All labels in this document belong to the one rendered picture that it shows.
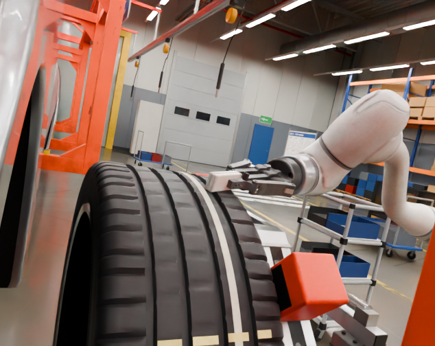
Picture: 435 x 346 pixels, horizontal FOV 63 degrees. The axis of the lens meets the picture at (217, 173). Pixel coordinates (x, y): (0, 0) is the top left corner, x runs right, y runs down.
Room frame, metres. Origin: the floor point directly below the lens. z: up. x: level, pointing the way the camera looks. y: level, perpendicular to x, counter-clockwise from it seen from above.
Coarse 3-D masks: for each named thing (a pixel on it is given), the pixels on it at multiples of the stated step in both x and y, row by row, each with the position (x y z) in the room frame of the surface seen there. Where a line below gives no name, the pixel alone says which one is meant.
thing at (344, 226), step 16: (336, 192) 2.87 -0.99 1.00; (304, 208) 2.73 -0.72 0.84; (320, 208) 2.78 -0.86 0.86; (352, 208) 2.30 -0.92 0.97; (368, 208) 2.37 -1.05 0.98; (320, 224) 2.59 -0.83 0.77; (336, 224) 2.46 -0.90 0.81; (352, 224) 2.37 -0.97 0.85; (368, 224) 2.44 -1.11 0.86; (352, 240) 2.34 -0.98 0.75; (368, 240) 2.43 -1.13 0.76; (384, 240) 2.47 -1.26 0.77; (336, 256) 2.52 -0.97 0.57; (352, 256) 2.59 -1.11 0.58; (352, 272) 2.42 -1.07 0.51; (368, 288) 2.48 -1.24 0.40; (320, 320) 2.36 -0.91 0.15; (320, 336) 2.34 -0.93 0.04
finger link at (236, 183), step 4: (228, 180) 0.58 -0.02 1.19; (232, 180) 0.59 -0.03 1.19; (236, 180) 0.59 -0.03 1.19; (240, 180) 0.60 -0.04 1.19; (228, 184) 0.58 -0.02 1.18; (232, 184) 0.58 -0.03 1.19; (236, 184) 0.59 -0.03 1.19; (240, 184) 0.59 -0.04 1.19; (244, 184) 0.60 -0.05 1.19; (248, 184) 0.60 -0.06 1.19; (252, 184) 0.60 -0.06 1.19; (232, 188) 0.58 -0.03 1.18; (236, 188) 0.59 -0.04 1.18; (240, 188) 0.60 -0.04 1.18; (244, 188) 0.60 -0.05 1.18; (248, 188) 0.60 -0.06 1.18; (252, 188) 0.60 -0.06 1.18; (256, 188) 0.60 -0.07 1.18
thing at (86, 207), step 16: (80, 224) 0.72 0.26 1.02; (80, 240) 0.76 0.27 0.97; (80, 256) 0.78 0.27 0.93; (80, 272) 0.79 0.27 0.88; (64, 288) 0.78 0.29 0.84; (80, 288) 0.80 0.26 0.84; (64, 304) 0.78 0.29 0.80; (80, 304) 0.80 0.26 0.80; (64, 320) 0.78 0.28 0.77; (80, 320) 0.79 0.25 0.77; (64, 336) 0.76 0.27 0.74; (80, 336) 0.78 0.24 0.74
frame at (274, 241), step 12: (252, 216) 0.68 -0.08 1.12; (264, 228) 0.60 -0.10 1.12; (276, 228) 0.62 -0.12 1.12; (264, 240) 0.57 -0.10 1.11; (276, 240) 0.58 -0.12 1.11; (276, 252) 0.58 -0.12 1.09; (288, 252) 0.58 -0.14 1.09; (288, 324) 0.52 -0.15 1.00; (300, 324) 0.50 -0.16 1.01; (288, 336) 0.48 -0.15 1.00; (300, 336) 0.49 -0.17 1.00; (312, 336) 0.49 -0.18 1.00
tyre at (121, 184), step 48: (96, 192) 0.50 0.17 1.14; (144, 192) 0.50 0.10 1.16; (192, 192) 0.56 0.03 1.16; (96, 240) 0.43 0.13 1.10; (144, 240) 0.42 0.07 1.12; (192, 240) 0.45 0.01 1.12; (240, 240) 0.48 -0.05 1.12; (96, 288) 0.37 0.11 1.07; (144, 288) 0.37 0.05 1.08; (192, 288) 0.40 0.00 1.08; (240, 288) 0.43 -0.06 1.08; (96, 336) 0.34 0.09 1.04; (144, 336) 0.35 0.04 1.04; (192, 336) 0.37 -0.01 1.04; (240, 336) 0.39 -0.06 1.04
